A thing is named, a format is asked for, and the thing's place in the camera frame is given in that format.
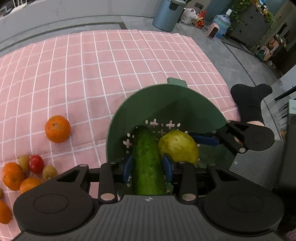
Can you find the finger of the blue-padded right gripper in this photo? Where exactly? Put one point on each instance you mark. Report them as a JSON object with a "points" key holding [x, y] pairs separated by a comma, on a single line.
{"points": [[183, 178]]}

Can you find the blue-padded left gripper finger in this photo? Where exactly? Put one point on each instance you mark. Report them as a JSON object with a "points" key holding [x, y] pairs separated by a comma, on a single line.
{"points": [[110, 175]]}

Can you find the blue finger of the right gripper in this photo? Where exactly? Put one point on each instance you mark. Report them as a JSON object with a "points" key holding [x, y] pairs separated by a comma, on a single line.
{"points": [[205, 139]]}

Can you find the large green-yellow pomelo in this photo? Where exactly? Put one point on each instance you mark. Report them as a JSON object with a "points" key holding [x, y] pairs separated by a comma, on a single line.
{"points": [[180, 146]]}

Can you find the green cucumber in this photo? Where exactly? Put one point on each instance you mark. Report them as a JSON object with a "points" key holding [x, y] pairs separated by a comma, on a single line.
{"points": [[147, 172]]}

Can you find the red tomato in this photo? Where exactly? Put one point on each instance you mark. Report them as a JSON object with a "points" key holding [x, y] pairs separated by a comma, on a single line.
{"points": [[36, 164]]}

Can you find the orange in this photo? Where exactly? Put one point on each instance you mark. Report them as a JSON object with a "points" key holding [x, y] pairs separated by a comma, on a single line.
{"points": [[29, 184], [5, 213], [57, 129], [12, 176]]}

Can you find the black sock foot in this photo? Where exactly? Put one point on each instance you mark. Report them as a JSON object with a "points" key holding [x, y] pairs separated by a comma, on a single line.
{"points": [[248, 101]]}

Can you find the green colander bowl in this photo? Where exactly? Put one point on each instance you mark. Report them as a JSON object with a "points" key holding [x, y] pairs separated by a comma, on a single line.
{"points": [[162, 108]]}

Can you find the pink checkered cloth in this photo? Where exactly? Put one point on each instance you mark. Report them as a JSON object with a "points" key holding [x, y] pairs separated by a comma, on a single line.
{"points": [[85, 77]]}

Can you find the small pink heater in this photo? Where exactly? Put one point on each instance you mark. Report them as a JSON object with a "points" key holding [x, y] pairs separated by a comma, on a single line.
{"points": [[212, 31]]}

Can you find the grey drawer cabinet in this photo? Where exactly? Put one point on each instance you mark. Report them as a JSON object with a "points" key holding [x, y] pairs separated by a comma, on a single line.
{"points": [[252, 27]]}

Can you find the blue water jug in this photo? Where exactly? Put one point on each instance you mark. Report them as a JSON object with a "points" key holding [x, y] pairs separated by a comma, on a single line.
{"points": [[223, 21]]}

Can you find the white plastic bag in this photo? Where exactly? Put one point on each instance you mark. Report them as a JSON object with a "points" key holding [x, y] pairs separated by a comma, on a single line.
{"points": [[188, 16]]}

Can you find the blue-grey trash bin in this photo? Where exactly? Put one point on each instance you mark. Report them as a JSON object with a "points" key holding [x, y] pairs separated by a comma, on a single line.
{"points": [[168, 14]]}

